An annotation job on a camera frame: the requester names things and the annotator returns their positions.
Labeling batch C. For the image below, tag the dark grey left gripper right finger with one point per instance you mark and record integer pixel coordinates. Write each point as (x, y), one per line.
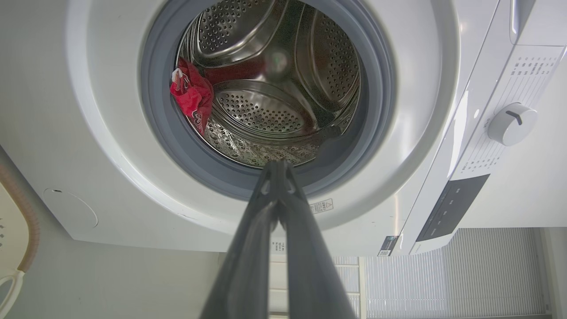
(310, 266)

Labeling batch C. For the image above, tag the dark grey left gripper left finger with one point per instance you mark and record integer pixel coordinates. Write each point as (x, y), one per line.
(248, 257)

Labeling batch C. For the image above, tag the red jersey garment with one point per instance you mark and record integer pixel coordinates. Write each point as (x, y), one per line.
(192, 95)

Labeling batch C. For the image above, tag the stainless steel washing machine drum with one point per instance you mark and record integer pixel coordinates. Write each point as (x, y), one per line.
(261, 106)

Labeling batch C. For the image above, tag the beige laundry basket brown rim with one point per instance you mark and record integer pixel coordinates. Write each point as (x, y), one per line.
(15, 230)

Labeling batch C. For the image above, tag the grey warning sticker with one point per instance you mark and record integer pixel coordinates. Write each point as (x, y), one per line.
(322, 206)

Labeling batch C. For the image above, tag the dark label with QR code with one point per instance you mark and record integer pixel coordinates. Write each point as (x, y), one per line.
(387, 246)

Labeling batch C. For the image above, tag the white slatted window blind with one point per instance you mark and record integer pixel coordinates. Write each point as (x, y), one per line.
(452, 274)

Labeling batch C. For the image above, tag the grey rubber door gasket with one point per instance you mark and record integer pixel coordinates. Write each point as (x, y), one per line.
(159, 128)

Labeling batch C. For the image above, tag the round filter cover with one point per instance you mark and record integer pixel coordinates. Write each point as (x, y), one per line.
(73, 208)

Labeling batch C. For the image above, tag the white front-load washing machine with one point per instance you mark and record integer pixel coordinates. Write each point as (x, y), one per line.
(110, 133)

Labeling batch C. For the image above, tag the white program dial knob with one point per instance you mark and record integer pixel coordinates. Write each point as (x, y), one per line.
(509, 126)

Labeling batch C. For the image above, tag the white detergent drawer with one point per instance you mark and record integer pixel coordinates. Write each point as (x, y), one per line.
(542, 20)

